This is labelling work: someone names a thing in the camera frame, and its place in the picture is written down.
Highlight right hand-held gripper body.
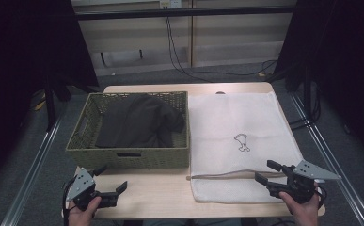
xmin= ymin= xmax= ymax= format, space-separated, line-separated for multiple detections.
xmin=266 ymin=159 xmax=342 ymax=204

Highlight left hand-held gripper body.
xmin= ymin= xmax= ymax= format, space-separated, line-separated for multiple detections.
xmin=65 ymin=167 xmax=119 ymax=212

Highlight green woven basket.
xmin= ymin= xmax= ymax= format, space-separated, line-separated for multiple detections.
xmin=65 ymin=90 xmax=191 ymax=170

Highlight white mesh laundry bag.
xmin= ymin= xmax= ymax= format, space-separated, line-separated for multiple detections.
xmin=186 ymin=91 xmax=305 ymax=204

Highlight dark cloth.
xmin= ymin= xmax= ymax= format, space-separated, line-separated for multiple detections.
xmin=94 ymin=93 xmax=186 ymax=150

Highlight person's right hand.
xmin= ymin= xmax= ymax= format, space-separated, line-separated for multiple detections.
xmin=278 ymin=187 xmax=322 ymax=226

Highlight person's left hand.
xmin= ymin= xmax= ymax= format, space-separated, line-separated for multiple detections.
xmin=67 ymin=196 xmax=103 ymax=226

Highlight black metal stand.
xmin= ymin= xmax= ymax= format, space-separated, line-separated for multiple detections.
xmin=43 ymin=76 xmax=57 ymax=132

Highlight dark curtain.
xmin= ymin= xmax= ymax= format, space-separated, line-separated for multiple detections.
xmin=273 ymin=0 xmax=364 ymax=166
xmin=0 ymin=0 xmax=100 ymax=191

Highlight black horizontal bar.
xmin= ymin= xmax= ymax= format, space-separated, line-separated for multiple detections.
xmin=75 ymin=5 xmax=297 ymax=22

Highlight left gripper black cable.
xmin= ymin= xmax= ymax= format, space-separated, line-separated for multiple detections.
xmin=61 ymin=178 xmax=77 ymax=226

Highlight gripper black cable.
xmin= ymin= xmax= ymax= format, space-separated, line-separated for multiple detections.
xmin=61 ymin=178 xmax=77 ymax=226
xmin=314 ymin=184 xmax=328 ymax=210

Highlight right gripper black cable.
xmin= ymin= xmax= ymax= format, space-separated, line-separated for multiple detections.
xmin=314 ymin=184 xmax=328 ymax=210

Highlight metal floor rail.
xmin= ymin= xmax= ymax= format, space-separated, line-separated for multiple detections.
xmin=0 ymin=115 xmax=63 ymax=226
xmin=288 ymin=91 xmax=364 ymax=226

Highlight black floor cables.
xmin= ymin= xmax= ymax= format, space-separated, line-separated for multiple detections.
xmin=288 ymin=84 xmax=323 ymax=132

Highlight black power cable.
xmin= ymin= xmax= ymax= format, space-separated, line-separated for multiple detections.
xmin=166 ymin=15 xmax=278 ymax=77
xmin=165 ymin=15 xmax=214 ymax=84

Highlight white wall socket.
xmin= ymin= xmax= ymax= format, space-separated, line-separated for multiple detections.
xmin=158 ymin=0 xmax=183 ymax=9

